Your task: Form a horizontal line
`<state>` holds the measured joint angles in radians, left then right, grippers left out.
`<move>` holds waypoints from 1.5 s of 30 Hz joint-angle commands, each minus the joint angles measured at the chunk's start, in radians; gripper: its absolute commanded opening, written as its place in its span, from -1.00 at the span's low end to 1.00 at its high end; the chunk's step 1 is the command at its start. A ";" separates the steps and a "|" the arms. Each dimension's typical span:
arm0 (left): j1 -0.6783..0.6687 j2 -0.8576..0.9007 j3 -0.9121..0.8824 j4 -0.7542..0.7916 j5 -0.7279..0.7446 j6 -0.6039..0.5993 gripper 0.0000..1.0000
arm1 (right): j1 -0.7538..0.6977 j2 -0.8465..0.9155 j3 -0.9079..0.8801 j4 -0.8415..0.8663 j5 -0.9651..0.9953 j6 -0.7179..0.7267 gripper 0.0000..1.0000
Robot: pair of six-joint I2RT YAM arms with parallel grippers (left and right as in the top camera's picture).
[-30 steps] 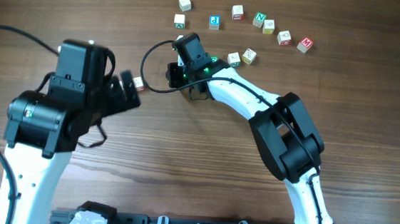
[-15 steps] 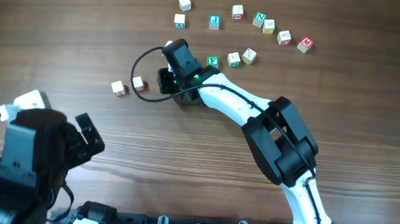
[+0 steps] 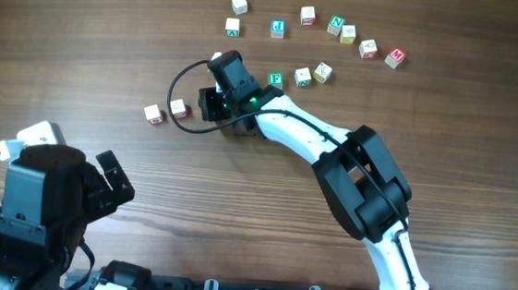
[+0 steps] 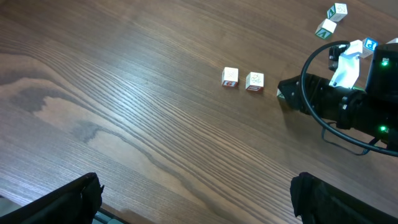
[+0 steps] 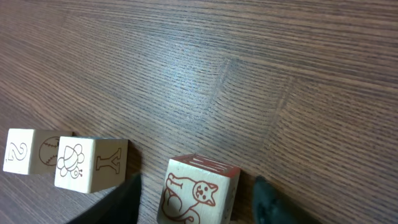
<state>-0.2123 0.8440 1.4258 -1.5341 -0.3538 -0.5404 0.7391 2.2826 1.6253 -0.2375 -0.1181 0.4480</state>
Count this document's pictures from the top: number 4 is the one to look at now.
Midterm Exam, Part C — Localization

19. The plain white block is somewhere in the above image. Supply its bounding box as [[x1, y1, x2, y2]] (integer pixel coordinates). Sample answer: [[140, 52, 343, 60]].
[[326, 3, 348, 22]]

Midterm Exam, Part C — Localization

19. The green V block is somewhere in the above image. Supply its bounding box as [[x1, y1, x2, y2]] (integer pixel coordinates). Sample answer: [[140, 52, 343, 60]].
[[315, 19, 337, 40]]

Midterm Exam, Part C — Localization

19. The red G block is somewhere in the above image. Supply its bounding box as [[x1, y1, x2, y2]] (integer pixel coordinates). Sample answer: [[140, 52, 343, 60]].
[[221, 67, 239, 87]]

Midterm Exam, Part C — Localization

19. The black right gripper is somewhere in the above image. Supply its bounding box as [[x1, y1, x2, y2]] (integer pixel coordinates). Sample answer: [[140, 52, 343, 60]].
[[278, 73, 366, 129]]

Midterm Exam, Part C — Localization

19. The red block with drawing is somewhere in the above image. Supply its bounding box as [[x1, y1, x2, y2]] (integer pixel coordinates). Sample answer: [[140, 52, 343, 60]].
[[245, 72, 264, 91]]

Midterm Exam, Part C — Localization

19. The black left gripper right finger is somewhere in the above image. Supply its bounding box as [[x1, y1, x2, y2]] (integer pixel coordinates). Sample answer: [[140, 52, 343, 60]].
[[290, 172, 397, 224]]

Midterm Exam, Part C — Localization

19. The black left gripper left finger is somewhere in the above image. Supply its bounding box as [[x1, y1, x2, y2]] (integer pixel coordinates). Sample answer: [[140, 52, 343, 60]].
[[1, 172, 104, 224]]

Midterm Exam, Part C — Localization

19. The green Z block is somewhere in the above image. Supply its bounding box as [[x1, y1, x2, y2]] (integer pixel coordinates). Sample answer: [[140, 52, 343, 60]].
[[277, 89, 285, 100]]

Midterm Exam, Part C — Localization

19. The red X block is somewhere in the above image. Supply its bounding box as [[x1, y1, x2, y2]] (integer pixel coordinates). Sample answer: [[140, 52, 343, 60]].
[[387, 38, 398, 44]]

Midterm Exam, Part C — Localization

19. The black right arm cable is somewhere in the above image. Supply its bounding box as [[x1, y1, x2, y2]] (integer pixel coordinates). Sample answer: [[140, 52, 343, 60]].
[[300, 40, 398, 157]]

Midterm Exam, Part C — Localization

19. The blue P block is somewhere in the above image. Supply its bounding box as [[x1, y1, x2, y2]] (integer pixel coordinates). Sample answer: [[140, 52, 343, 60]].
[[360, 37, 379, 58]]

